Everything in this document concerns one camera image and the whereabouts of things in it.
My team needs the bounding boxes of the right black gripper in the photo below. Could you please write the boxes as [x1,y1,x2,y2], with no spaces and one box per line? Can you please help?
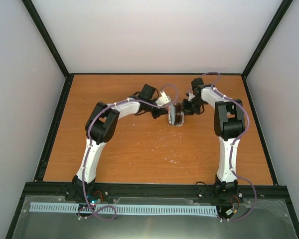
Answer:
[181,98,205,116]

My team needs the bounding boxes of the brown tinted sunglasses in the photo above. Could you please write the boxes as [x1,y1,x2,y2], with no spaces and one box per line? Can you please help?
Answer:
[174,101,183,125]

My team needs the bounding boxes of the flag pattern glasses case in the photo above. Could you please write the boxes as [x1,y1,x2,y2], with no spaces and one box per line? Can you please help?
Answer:
[168,101,184,127]

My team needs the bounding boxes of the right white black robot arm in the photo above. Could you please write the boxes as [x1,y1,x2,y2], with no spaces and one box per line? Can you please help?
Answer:
[182,78,248,199]

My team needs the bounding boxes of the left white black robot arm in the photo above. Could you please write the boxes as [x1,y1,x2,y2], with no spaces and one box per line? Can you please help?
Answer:
[72,84,172,201]

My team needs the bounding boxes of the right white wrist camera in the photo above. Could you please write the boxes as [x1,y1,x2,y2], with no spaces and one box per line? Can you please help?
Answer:
[186,92,195,102]

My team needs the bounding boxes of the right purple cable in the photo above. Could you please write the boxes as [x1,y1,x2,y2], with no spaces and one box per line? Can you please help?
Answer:
[199,72,258,222]

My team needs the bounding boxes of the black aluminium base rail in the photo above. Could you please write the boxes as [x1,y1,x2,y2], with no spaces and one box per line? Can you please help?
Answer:
[21,182,289,204]

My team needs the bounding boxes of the light blue slotted cable duct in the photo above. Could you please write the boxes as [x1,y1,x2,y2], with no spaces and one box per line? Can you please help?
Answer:
[29,202,217,217]

